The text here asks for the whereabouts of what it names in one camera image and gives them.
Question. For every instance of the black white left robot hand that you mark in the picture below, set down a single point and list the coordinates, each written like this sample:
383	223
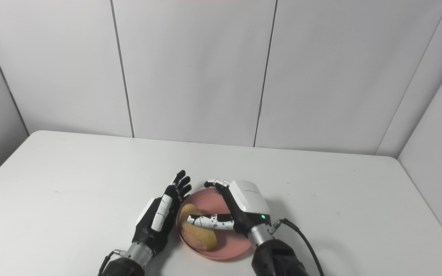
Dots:
150	230

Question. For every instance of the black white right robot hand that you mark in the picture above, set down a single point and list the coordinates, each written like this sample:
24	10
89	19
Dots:
248	207

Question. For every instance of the pink round plate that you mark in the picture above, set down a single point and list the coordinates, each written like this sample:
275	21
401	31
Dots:
205	199

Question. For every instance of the golden bread roll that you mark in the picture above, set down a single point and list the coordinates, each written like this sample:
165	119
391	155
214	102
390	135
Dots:
200	237

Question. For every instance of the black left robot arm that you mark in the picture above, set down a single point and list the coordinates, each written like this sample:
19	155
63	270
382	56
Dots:
129	264

